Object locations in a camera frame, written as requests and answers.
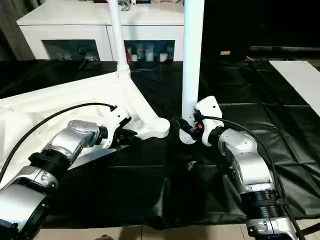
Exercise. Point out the white plastic table leg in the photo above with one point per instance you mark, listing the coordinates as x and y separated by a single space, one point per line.
192 55
119 35

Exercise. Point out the white plastic table top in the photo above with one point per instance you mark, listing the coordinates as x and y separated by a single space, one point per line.
60 105

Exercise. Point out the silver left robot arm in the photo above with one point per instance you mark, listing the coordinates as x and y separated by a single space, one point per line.
55 160

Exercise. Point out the black work mat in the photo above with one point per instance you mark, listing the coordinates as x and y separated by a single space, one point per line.
150 190

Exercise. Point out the small yellow box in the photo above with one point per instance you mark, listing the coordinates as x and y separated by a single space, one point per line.
225 52

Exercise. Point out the red bottle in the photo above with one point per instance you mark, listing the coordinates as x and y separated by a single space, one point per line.
128 54

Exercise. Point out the white side table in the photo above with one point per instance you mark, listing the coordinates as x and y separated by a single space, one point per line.
300 77

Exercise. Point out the white cabinet with glass doors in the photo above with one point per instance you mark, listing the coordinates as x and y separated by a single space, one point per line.
65 20

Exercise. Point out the black stand leg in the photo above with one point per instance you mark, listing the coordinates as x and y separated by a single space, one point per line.
311 229

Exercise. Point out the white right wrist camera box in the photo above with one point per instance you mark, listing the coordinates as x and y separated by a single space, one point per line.
209 117

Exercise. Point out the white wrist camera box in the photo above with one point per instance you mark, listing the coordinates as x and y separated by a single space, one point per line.
209 117
116 122

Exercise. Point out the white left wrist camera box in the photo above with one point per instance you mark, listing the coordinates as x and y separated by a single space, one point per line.
116 122

